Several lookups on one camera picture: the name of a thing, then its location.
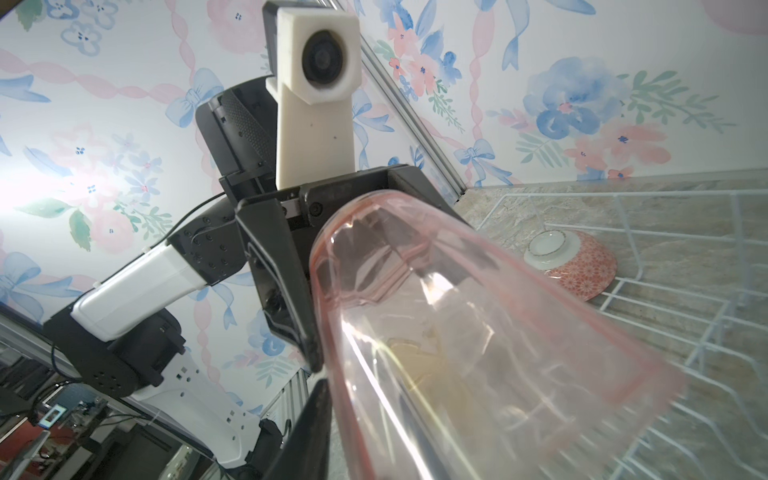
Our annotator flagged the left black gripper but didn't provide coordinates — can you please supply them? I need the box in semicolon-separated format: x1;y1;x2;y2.
218;164;459;372

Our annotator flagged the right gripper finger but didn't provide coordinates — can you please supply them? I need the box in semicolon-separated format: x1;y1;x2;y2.
265;379;333;480

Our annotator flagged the pink glass cup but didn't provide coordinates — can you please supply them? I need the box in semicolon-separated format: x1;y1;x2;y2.
309;190;685;479

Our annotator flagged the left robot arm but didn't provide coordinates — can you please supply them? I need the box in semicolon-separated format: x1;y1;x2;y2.
43;77;451;479

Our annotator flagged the pink patterned bowl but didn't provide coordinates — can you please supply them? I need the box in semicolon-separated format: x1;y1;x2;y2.
523;230;618;301

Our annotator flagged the left aluminium corner post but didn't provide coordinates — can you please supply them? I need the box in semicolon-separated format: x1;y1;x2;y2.
334;1;474;202

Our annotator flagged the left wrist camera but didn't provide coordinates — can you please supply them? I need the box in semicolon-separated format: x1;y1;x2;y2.
262;1;362;190

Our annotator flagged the white wire dish rack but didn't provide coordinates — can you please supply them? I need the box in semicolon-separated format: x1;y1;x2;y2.
463;188;767;479

